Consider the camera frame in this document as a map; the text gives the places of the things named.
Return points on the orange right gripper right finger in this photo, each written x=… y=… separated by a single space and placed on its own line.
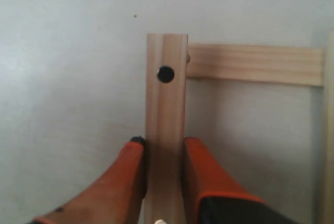
x=211 y=195

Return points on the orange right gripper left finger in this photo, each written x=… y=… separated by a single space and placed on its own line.
x=115 y=197

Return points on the wooden stick with two holes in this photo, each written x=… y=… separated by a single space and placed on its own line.
x=165 y=121

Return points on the wooden stick with end hole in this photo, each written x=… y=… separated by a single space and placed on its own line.
x=272 y=64

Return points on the plain wooden stick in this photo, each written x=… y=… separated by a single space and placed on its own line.
x=328 y=133

